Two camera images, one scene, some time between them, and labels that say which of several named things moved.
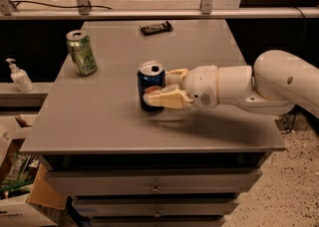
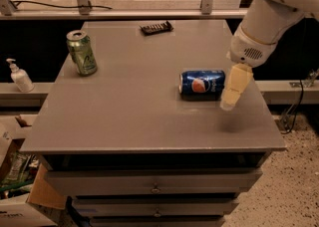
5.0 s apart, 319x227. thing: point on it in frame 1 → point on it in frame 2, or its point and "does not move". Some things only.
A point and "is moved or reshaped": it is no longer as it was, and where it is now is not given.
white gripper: x=201 y=84 → x=247 y=50
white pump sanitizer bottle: x=20 y=78 does not move
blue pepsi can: x=151 y=74 is moved or reshaped
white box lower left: x=16 y=212 does not move
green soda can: x=81 y=51 does not move
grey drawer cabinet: x=124 y=167 does not move
